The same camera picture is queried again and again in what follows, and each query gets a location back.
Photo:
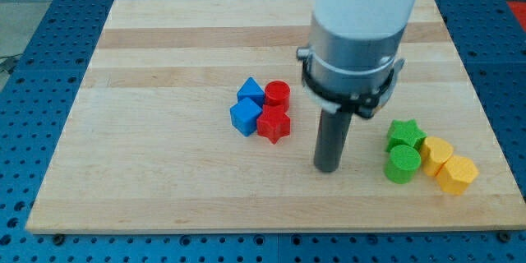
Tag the green star block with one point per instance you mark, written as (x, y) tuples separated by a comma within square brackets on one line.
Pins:
[(405, 133)]

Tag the yellow heart block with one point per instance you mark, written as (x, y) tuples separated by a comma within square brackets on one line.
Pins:
[(434, 152)]

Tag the blue cube block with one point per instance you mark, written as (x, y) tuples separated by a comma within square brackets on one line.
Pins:
[(244, 115)]

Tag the yellow hexagon block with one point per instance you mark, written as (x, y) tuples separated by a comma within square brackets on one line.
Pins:
[(457, 174)]

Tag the red star block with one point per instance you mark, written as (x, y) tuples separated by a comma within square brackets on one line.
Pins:
[(273, 123)]

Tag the green cylinder block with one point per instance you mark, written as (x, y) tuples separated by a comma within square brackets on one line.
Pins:
[(402, 164)]

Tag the light wooden board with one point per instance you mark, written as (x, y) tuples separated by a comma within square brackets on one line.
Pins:
[(149, 147)]

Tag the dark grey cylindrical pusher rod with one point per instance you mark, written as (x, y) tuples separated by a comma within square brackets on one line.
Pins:
[(331, 136)]

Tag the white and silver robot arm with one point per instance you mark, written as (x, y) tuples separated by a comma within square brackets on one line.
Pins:
[(353, 44)]

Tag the red cylinder block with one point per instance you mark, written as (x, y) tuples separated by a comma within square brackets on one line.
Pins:
[(277, 93)]

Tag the blue triangle block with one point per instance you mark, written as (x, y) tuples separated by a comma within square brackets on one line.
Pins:
[(251, 90)]

